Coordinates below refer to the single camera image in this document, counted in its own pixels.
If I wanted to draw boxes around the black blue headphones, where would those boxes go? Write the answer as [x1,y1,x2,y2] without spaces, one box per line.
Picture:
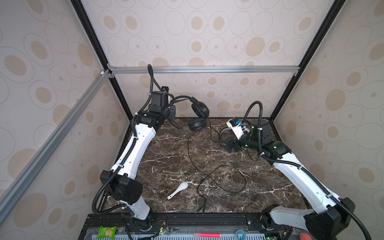
[167,95,247,216]

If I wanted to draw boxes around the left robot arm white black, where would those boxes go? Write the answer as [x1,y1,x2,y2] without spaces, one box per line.
[92,65,176,231]

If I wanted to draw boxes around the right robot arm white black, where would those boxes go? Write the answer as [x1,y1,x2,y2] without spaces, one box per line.
[220,101,372,240]

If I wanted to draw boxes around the white ceramic spoon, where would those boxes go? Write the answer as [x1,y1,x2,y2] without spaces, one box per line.
[167,182,189,200]

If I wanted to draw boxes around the blue tape roll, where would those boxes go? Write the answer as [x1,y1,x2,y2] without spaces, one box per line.
[235,230,246,240]

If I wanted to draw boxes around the red round object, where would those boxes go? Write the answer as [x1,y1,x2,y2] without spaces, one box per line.
[299,233,312,240]

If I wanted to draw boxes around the pink pen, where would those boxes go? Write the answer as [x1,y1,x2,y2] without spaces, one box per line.
[194,233,221,238]

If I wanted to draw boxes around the green snack packet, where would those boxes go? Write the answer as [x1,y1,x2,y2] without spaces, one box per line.
[97,227,117,240]

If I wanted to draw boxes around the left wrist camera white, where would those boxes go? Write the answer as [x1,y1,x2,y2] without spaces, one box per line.
[162,86,169,94]

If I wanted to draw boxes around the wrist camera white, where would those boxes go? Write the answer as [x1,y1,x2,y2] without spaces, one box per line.
[162,86,169,94]
[227,118,251,140]

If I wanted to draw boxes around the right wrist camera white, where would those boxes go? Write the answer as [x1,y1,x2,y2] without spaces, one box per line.
[227,118,251,140]

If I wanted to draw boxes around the horizontal aluminium rail back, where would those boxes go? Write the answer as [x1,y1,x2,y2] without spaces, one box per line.
[110,66,300,75]

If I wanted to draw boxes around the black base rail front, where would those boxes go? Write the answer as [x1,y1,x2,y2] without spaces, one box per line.
[78,212,337,240]

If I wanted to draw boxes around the aluminium rail left wall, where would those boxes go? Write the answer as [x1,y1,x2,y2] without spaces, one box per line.
[1,69,111,225]

